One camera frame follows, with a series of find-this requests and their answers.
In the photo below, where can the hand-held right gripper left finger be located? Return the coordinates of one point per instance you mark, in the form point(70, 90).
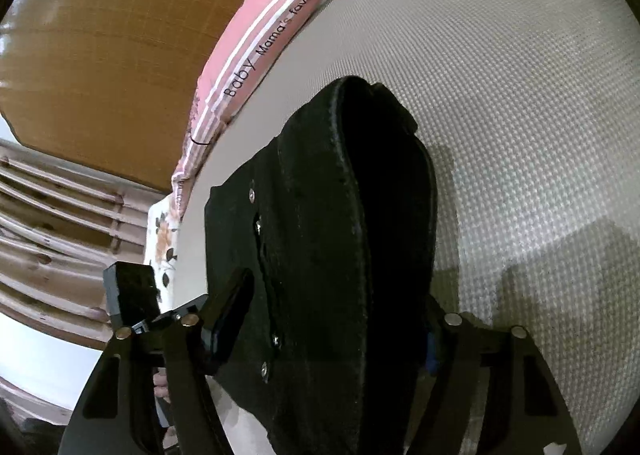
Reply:
point(189, 365)

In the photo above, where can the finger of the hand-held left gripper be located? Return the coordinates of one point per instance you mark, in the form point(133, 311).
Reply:
point(231, 305)

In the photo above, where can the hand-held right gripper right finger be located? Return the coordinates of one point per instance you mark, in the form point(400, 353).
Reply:
point(431, 355)

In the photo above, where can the black pants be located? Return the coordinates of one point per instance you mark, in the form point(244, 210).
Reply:
point(320, 260)

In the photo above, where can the person's left hand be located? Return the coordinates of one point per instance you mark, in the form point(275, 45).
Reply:
point(161, 385)

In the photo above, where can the floral bed sheet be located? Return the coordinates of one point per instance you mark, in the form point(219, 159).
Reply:
point(164, 245)

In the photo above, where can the brown wooden headboard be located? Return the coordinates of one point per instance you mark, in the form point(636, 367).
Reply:
point(115, 50)

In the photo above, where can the white textured mattress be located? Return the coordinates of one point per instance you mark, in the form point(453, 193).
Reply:
point(500, 110)

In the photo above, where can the pink striped blanket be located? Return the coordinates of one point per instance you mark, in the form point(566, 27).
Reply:
point(260, 30)

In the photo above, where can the wooden slatted frame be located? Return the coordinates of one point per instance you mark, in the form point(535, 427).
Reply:
point(60, 245)

